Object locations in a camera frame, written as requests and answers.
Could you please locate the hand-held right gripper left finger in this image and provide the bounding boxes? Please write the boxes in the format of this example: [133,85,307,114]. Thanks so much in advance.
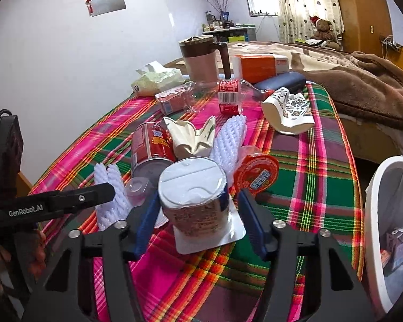
[22,193,160,322]

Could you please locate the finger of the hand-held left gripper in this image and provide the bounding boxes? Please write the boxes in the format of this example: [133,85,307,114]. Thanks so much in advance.
[47,183,117,216]

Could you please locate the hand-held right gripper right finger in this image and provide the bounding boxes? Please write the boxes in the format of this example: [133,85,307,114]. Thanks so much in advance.
[238,189,377,322]

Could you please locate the white foil-lid yogurt cup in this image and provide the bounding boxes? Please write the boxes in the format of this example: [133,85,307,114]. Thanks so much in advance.
[157,156,246,255]

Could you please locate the white paper bag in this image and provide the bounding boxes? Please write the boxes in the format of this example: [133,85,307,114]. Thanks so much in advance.
[163,115,217,159]

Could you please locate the printed paper cup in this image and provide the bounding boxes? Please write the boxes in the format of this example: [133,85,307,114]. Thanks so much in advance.
[261,87,315,136]

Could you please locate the pink drink carton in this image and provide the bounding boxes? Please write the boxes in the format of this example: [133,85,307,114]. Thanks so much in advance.
[154,86,189,115]

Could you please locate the white trash bin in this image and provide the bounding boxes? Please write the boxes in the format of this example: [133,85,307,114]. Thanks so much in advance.
[364,156,403,314]

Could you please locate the person's left hand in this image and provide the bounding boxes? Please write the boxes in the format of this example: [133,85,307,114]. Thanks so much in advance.
[34,230,48,266]

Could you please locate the small clear plastic cup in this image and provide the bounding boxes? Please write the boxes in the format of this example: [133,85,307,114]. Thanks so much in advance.
[124,177,156,206]

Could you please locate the red-lid jelly cup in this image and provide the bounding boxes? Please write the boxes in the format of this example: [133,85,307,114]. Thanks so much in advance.
[233,152,280,196]

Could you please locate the plaid cloth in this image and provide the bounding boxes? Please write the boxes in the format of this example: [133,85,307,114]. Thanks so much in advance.
[30,80,366,322]

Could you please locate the red drink can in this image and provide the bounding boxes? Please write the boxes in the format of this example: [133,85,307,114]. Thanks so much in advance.
[131,122,177,179]

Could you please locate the clear bottle with red label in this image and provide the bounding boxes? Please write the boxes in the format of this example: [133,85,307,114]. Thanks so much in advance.
[184,78,276,116]

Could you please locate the pale yellow tissue pack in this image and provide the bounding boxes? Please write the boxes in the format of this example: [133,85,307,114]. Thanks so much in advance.
[131,61,186,96]

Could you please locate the navy glasses case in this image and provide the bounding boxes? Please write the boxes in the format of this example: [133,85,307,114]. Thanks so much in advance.
[254,72,307,100]

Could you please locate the lavender drink carton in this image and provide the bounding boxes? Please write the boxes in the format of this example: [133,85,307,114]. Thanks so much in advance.
[386,227,403,273]

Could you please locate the orange and white box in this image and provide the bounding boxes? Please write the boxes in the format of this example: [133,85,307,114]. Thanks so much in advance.
[233,54,289,83]

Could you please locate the brown paper coffee cup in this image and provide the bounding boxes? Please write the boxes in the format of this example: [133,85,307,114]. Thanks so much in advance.
[178,36,232,83]

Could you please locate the brown plush blanket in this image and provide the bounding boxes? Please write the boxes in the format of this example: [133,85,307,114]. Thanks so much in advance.
[164,41,403,135]

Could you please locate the cluttered desk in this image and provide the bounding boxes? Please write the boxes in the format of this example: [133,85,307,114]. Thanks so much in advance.
[201,24,258,43]

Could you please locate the brown teddy bear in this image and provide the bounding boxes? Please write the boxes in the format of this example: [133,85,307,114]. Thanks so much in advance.
[309,16,342,51]

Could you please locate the small window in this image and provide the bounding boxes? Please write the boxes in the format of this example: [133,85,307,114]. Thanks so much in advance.
[244,0,279,17]

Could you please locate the dried flower branches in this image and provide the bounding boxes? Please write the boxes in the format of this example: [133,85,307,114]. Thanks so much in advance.
[201,0,241,21]

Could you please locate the white power strip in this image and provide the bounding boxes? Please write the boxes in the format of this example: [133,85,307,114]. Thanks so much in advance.
[379,35,402,50]

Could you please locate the heart-patterned curtain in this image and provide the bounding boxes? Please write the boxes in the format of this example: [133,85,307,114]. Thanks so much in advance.
[269,0,345,43]

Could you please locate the wooden wardrobe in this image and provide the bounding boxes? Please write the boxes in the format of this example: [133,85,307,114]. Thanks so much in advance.
[330,0,392,53]

